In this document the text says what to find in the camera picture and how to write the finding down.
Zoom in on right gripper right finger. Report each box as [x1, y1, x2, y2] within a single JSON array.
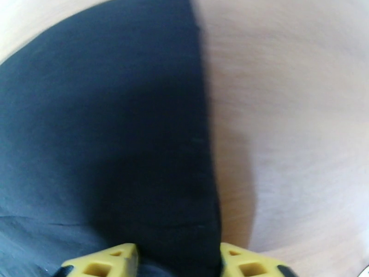
[[220, 242, 295, 277]]

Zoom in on black garment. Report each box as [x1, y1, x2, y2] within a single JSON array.
[[0, 0, 223, 277]]

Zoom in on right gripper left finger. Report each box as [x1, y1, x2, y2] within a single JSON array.
[[61, 243, 140, 277]]

